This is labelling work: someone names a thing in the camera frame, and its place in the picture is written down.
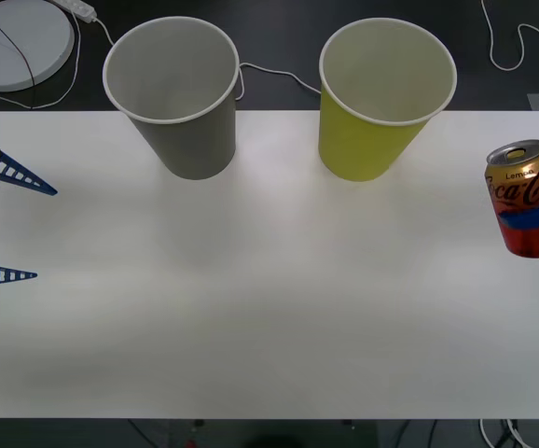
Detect thin white looping cable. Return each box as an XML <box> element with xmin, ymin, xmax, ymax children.
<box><xmin>0</xmin><ymin>12</ymin><xmax>83</xmax><ymax>111</ymax></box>

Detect yellow-green plastic waste bin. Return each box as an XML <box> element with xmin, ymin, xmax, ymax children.
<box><xmin>317</xmin><ymin>17</ymin><xmax>458</xmax><ymax>183</ymax></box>

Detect white power strip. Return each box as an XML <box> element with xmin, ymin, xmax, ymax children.
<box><xmin>48</xmin><ymin>0</ymin><xmax>99</xmax><ymax>22</ymax></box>

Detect white power strip cable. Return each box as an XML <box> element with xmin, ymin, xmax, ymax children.
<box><xmin>92</xmin><ymin>16</ymin><xmax>323</xmax><ymax>100</ymax></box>

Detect white cable bundle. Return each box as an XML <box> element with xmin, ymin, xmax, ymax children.
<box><xmin>477</xmin><ymin>418</ymin><xmax>534</xmax><ymax>448</ymax></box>

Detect white wavy cable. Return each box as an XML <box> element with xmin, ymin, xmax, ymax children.
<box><xmin>480</xmin><ymin>0</ymin><xmax>539</xmax><ymax>75</ymax></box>

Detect thin black cable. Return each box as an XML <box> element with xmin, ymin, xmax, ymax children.
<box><xmin>0</xmin><ymin>7</ymin><xmax>36</xmax><ymax>111</ymax></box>

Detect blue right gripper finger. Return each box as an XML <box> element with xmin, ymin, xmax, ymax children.
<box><xmin>497</xmin><ymin>192</ymin><xmax>539</xmax><ymax>231</ymax></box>

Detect grey plastic waste bin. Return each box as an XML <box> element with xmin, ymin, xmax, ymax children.
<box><xmin>102</xmin><ymin>16</ymin><xmax>242</xmax><ymax>181</ymax></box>

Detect gold and red drink can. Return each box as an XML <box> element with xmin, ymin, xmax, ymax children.
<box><xmin>484</xmin><ymin>138</ymin><xmax>539</xmax><ymax>259</ymax></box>

